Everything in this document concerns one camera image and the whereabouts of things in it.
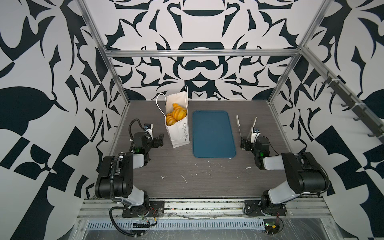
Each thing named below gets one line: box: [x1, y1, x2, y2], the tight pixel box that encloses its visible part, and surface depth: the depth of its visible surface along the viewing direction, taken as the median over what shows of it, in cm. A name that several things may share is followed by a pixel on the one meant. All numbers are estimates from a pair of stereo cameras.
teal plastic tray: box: [192, 110, 236, 159], surface depth 101 cm
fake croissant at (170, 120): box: [166, 112, 178, 126], surface depth 88 cm
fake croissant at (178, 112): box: [172, 102, 187, 121], surface depth 87 cm
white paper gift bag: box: [156, 85, 190, 149], surface depth 87 cm
